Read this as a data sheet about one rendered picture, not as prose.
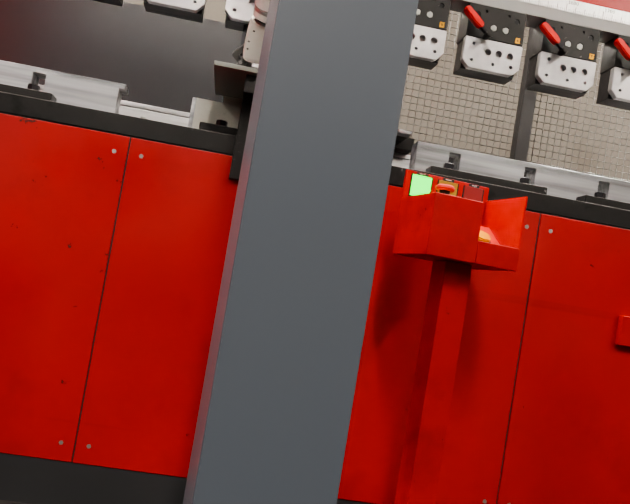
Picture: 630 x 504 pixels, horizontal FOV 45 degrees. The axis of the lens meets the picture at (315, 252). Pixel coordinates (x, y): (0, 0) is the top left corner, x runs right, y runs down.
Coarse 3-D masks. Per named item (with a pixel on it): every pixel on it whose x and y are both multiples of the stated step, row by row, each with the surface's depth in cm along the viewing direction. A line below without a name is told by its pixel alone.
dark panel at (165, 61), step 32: (0, 0) 232; (32, 0) 233; (64, 0) 234; (0, 32) 231; (32, 32) 233; (64, 32) 234; (96, 32) 235; (128, 32) 236; (160, 32) 237; (192, 32) 238; (224, 32) 240; (32, 64) 232; (64, 64) 233; (96, 64) 235; (128, 64) 236; (160, 64) 237; (192, 64) 238; (128, 96) 235; (160, 96) 237; (192, 96) 238
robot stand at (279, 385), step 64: (320, 0) 97; (384, 0) 99; (320, 64) 97; (384, 64) 99; (256, 128) 96; (320, 128) 97; (384, 128) 99; (256, 192) 95; (320, 192) 97; (384, 192) 98; (256, 256) 95; (320, 256) 97; (256, 320) 95; (320, 320) 97; (256, 384) 95; (320, 384) 96; (192, 448) 110; (256, 448) 95; (320, 448) 96
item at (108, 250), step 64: (0, 128) 168; (64, 128) 169; (0, 192) 167; (64, 192) 169; (128, 192) 171; (192, 192) 172; (0, 256) 167; (64, 256) 169; (128, 256) 170; (192, 256) 172; (384, 256) 177; (576, 256) 183; (0, 320) 167; (64, 320) 168; (128, 320) 170; (192, 320) 172; (384, 320) 177; (512, 320) 181; (576, 320) 183; (0, 384) 166; (64, 384) 168; (128, 384) 169; (192, 384) 171; (384, 384) 176; (512, 384) 180; (576, 384) 182; (0, 448) 166; (64, 448) 167; (128, 448) 169; (384, 448) 176; (448, 448) 178; (512, 448) 180; (576, 448) 182
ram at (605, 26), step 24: (456, 0) 194; (480, 0) 194; (504, 0) 194; (576, 0) 197; (600, 0) 198; (624, 0) 198; (528, 24) 201; (576, 24) 197; (600, 24) 197; (624, 24) 198
